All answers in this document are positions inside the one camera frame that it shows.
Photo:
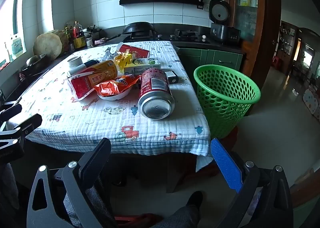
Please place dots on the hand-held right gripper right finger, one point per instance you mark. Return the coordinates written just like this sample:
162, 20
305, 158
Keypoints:
226, 165

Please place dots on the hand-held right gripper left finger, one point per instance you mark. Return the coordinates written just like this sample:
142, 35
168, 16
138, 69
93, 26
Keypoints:
96, 158

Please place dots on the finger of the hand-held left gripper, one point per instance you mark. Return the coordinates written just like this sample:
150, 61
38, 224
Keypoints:
28, 123
11, 112

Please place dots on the green plastic basket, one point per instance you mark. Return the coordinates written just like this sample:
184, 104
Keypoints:
220, 115

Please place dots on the white paper cup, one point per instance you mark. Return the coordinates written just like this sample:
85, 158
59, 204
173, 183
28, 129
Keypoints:
74, 62

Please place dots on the person's left forearm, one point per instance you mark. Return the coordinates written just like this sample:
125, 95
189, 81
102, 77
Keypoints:
7, 183

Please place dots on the black shoe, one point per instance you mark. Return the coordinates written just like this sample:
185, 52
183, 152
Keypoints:
195, 198

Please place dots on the printed white tablecloth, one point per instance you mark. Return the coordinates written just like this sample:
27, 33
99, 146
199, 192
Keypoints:
75, 118

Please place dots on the person's leg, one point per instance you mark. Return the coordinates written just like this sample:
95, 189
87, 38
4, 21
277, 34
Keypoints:
105, 205
177, 218

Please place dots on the metal pot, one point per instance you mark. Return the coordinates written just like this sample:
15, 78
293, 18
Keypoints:
36, 60

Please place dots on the white bowl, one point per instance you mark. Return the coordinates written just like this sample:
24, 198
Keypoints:
115, 97

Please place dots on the red and orange snack bag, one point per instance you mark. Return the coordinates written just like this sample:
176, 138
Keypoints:
83, 84

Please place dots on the orange snack packet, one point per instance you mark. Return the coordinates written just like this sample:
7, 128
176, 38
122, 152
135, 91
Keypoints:
112, 87

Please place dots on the round wooden chopping block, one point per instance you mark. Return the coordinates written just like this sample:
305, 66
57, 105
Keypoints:
47, 44

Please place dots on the dark blue wrapper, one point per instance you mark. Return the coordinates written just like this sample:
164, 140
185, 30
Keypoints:
90, 63

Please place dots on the red soda can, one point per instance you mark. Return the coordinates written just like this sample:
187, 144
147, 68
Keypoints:
155, 88

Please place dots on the window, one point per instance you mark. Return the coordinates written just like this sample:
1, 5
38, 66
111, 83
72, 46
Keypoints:
10, 18

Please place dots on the yellow label jar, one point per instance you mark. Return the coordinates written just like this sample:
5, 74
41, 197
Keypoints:
80, 42

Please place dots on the dark sauce bottle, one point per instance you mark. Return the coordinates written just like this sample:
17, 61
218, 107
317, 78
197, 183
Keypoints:
67, 33

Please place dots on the yellow crumpled wrapper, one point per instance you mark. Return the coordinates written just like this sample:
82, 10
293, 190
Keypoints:
123, 59

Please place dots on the green and white milk carton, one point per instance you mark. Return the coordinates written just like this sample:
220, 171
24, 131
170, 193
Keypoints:
142, 64

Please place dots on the small black box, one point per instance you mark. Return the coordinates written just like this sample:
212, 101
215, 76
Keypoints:
171, 76

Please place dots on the clear plastic wrapper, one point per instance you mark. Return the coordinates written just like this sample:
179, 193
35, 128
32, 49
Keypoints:
108, 53

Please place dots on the green kitchen cabinet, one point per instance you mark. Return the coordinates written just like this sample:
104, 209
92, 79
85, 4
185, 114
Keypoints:
220, 58

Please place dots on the pink cloth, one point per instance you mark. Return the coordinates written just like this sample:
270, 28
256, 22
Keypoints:
100, 41

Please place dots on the red paper cup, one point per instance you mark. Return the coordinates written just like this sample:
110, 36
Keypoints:
135, 52

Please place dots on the red plastic stool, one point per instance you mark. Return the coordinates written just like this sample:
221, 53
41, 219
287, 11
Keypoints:
277, 62

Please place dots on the black rice cooker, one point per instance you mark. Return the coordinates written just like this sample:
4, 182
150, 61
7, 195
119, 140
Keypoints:
222, 32

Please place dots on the black wok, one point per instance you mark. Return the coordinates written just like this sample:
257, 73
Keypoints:
137, 27

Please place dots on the black gas stove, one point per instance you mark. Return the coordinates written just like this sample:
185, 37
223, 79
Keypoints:
186, 34

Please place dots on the wooden glass door cabinet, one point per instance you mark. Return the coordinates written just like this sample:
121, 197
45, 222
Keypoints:
270, 18

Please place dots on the white wall socket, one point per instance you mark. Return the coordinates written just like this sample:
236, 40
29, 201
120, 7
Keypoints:
206, 7

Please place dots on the black wall socket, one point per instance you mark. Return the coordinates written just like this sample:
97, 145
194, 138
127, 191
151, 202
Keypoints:
200, 6

